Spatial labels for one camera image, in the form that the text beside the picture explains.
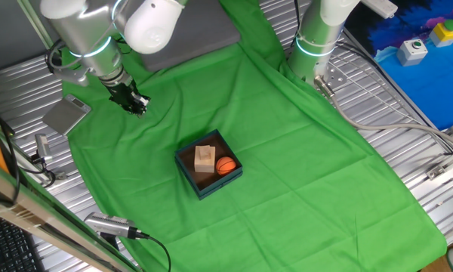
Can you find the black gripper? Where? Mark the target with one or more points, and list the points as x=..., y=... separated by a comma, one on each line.
x=122, y=94

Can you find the small wooden cube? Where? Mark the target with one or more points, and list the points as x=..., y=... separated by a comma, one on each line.
x=204, y=152

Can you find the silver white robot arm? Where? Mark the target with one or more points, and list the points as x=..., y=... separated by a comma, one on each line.
x=90, y=34

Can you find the dark green gift box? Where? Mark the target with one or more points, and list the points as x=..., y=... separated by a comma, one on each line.
x=200, y=181

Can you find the grey box green button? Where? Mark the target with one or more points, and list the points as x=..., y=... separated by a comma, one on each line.
x=411, y=52

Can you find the yellow box green button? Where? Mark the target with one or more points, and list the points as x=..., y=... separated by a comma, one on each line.
x=444, y=33

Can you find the silver digital scale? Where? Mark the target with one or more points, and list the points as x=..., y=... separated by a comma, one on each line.
x=66, y=114

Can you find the large wooden block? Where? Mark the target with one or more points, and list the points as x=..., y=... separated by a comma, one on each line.
x=204, y=166

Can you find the small orange basketball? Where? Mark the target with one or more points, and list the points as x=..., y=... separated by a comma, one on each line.
x=225, y=165

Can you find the green cloth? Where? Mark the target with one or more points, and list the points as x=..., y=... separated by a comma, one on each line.
x=287, y=170

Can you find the black keyboard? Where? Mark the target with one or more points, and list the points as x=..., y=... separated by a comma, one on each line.
x=7, y=245

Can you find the white power strip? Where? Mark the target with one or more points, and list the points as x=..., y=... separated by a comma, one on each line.
x=381, y=7

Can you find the blue printed mat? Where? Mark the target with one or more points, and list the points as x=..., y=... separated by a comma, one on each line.
x=430, y=79

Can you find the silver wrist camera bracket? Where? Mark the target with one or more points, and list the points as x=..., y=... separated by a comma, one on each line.
x=73, y=75

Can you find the ribbed silver camera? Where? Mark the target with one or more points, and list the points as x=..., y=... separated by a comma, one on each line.
x=109, y=224

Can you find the aluminium frame pole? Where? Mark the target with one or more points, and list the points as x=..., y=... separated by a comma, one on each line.
x=30, y=15

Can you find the wooden table frame bar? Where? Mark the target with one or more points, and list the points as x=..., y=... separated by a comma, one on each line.
x=41, y=223

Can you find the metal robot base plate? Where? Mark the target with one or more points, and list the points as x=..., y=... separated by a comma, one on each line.
x=334, y=77

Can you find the aluminium profile bracket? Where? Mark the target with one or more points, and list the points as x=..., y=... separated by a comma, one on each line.
x=447, y=164

